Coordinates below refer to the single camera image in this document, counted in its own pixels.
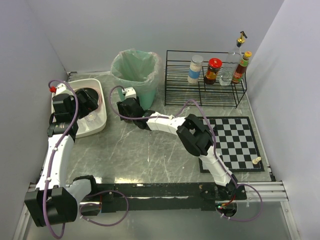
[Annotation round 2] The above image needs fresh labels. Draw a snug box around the black white chessboard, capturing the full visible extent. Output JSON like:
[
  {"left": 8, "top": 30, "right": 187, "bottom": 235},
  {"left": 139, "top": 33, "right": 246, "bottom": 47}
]
[{"left": 207, "top": 116, "right": 265, "bottom": 173}]

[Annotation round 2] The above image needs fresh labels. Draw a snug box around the black wire dish rack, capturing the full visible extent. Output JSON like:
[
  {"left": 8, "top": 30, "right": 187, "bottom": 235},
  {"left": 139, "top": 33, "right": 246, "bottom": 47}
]
[{"left": 164, "top": 50, "right": 248, "bottom": 108}]

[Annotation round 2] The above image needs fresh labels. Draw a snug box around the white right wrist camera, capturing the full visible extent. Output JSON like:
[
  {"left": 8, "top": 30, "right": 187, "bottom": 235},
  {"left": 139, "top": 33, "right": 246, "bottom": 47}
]
[{"left": 122, "top": 87, "right": 137, "bottom": 99}]

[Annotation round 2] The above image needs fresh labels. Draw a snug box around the red lid sauce jar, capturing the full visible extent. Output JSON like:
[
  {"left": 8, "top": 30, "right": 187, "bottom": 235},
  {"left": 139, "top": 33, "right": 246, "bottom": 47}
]
[{"left": 203, "top": 58, "right": 223, "bottom": 85}]

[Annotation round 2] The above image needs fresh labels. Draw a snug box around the black small plate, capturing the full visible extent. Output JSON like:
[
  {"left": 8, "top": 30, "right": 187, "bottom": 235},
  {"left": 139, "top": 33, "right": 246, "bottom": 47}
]
[{"left": 77, "top": 87, "right": 99, "bottom": 110}]

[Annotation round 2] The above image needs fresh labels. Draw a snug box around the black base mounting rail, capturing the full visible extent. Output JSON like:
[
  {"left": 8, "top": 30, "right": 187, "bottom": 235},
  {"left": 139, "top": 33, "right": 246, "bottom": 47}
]
[{"left": 80, "top": 182, "right": 247, "bottom": 213}]

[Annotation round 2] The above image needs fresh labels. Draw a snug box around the brown sauce bottle yellow cap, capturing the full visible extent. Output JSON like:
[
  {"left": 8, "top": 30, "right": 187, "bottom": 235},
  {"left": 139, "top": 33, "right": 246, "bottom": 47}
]
[{"left": 231, "top": 51, "right": 252, "bottom": 84}]

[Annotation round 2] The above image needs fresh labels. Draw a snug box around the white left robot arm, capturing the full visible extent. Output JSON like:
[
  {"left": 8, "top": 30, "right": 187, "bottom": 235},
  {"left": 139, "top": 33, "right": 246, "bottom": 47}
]
[{"left": 24, "top": 87, "right": 98, "bottom": 227}]

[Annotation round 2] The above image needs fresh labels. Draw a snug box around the clear wine glass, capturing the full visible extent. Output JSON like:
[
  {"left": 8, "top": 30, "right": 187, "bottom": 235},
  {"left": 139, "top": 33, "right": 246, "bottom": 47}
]
[{"left": 84, "top": 112, "right": 103, "bottom": 130}]

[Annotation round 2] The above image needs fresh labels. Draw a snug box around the green bin with pink bag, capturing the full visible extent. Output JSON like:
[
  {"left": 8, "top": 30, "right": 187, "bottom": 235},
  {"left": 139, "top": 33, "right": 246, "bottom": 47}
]
[{"left": 110, "top": 49, "right": 165, "bottom": 110}]

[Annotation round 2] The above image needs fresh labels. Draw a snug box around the pink plate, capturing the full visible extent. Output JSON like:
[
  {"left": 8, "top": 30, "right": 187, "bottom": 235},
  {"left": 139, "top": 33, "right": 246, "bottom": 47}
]
[{"left": 88, "top": 88, "right": 102, "bottom": 111}]

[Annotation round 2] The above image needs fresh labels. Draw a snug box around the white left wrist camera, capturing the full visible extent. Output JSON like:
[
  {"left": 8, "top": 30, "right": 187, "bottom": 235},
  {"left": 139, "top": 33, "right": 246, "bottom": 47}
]
[{"left": 49, "top": 83, "right": 73, "bottom": 97}]

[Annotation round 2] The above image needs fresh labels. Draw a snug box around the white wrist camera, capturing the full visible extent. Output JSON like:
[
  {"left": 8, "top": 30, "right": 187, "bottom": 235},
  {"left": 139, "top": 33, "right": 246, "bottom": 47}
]
[
  {"left": 49, "top": 83, "right": 73, "bottom": 97},
  {"left": 122, "top": 87, "right": 137, "bottom": 99}
]

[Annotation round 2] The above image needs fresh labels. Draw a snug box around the white chess piece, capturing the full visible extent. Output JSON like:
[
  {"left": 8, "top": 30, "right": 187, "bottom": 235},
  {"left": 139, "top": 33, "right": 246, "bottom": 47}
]
[{"left": 252, "top": 156, "right": 262, "bottom": 165}]

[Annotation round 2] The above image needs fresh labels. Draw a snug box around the white jar blue label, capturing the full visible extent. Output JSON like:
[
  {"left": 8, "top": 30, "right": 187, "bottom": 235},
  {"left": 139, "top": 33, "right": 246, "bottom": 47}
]
[{"left": 187, "top": 55, "right": 204, "bottom": 84}]

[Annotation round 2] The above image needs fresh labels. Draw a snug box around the glass oil bottle gold spout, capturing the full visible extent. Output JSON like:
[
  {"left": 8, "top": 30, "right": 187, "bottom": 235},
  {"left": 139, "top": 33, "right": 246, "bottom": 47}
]
[{"left": 218, "top": 31, "right": 248, "bottom": 87}]

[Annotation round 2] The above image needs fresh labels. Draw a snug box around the white plastic wash basin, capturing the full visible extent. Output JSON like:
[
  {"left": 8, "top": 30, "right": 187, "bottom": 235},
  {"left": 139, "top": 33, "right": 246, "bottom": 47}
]
[{"left": 47, "top": 78, "right": 107, "bottom": 139}]

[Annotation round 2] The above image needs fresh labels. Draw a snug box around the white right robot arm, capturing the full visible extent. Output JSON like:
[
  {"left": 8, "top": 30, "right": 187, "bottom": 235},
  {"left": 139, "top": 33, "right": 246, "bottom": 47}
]
[{"left": 116, "top": 97, "right": 245, "bottom": 200}]

